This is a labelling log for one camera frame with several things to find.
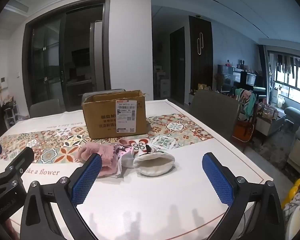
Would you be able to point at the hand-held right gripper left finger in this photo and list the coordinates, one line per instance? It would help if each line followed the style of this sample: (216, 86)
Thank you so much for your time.
(87, 180)

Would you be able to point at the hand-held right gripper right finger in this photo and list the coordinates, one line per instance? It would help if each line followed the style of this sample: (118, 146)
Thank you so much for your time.
(218, 180)

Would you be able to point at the light pink ribbed sock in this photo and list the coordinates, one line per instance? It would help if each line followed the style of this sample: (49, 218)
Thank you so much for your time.
(107, 161)

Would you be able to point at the dusty pink fluffy sock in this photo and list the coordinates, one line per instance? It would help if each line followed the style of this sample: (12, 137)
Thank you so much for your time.
(86, 151)

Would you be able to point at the grey patterned sock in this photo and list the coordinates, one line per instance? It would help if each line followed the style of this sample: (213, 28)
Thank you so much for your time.
(127, 160)

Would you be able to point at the pink striped cartoon sock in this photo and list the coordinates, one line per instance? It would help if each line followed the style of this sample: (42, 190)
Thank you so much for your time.
(123, 148)

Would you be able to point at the cardboard box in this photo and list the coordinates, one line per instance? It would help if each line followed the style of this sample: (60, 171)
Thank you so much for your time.
(100, 120)

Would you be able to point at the white fleece sock black bow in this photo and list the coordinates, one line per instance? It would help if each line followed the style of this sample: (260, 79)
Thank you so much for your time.
(155, 163)

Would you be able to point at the small shoe rack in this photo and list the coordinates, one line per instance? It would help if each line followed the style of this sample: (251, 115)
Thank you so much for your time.
(11, 110)

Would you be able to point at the orange bag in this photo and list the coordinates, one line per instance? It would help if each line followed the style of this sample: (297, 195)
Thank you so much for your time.
(243, 130)

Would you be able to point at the grey dining chair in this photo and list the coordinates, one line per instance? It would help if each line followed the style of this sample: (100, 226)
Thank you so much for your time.
(115, 91)
(45, 107)
(215, 112)

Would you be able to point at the floral tile printed tablecloth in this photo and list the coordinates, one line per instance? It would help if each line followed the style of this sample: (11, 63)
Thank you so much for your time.
(152, 197)

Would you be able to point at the yellow plastic toy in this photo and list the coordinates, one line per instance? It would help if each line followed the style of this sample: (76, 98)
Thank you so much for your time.
(295, 190)

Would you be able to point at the grey coffee table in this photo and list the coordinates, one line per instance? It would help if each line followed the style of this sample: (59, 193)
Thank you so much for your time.
(270, 121)

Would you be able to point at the yellow snack bags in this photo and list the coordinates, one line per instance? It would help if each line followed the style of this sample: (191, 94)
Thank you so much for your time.
(202, 87)

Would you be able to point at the black piano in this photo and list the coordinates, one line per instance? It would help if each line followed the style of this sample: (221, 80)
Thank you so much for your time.
(250, 82)

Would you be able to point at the glass display cabinet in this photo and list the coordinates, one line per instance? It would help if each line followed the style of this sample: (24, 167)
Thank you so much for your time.
(227, 77)

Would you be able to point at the dark sliding glass door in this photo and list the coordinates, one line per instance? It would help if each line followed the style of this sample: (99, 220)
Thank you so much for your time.
(52, 55)

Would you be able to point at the stacked white storage boxes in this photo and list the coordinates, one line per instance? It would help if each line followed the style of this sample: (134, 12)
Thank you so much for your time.
(161, 82)

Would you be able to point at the large window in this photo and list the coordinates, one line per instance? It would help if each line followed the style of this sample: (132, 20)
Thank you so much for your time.
(292, 85)

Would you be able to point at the dark hallway door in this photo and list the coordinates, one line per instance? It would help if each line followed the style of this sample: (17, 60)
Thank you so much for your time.
(177, 65)

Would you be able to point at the silver refrigerator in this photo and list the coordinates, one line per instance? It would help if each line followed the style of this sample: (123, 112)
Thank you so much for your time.
(98, 55)

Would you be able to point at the row of hanging dark clothes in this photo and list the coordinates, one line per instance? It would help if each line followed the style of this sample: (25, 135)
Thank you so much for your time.
(290, 65)

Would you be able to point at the white wall intercom panel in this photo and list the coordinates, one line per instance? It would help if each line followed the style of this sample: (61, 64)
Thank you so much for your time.
(3, 81)

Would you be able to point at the dark slatted wall cabinet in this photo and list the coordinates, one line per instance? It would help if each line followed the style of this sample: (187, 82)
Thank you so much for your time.
(201, 62)

